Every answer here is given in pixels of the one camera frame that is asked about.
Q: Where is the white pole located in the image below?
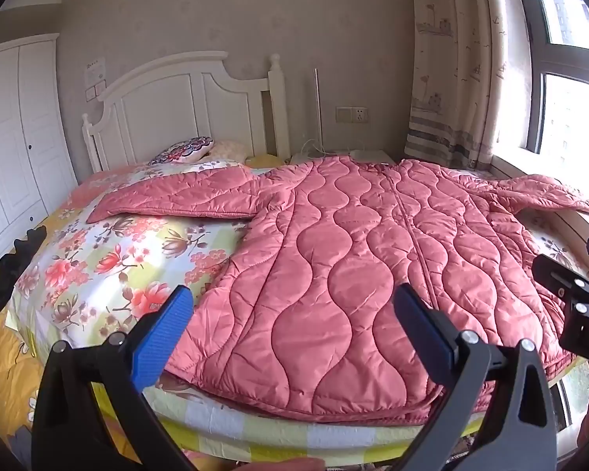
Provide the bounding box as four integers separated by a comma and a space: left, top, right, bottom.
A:
313, 69, 323, 153

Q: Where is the cream pillow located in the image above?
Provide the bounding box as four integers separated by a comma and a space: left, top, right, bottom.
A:
206, 140, 249, 160

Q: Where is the paper wall notice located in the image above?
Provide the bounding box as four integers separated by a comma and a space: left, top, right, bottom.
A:
84, 59, 108, 104

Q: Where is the white wardrobe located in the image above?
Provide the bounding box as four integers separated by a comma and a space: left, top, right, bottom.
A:
0, 33, 79, 276

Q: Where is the printed curtain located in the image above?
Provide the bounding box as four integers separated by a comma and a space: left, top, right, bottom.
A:
403, 0, 533, 172

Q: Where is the yellow bed sheet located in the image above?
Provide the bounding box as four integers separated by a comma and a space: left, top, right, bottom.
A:
0, 196, 109, 457

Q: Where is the window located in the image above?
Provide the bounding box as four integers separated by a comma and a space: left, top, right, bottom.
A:
510, 0, 589, 170

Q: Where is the floral blanket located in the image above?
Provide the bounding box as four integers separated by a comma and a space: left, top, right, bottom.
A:
7, 157, 589, 464

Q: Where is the pink quilted jacket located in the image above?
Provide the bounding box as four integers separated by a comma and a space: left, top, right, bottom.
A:
86, 156, 589, 425

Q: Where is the yellow pillow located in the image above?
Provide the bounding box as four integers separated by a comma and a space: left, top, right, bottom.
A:
245, 153, 286, 168

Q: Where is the white nightstand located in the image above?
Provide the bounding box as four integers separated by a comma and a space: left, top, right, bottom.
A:
289, 149, 393, 166

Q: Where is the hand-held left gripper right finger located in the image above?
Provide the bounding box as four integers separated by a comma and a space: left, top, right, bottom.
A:
388, 283, 558, 471

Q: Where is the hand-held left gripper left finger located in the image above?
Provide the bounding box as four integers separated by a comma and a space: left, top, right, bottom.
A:
32, 285, 197, 471

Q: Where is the white bed headboard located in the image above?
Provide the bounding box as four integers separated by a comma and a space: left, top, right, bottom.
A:
81, 50, 291, 175

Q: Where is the window sill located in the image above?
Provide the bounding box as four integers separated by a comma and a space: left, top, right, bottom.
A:
491, 154, 589, 280

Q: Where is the patterned pillow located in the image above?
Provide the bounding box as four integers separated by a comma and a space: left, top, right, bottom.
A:
147, 136, 214, 165

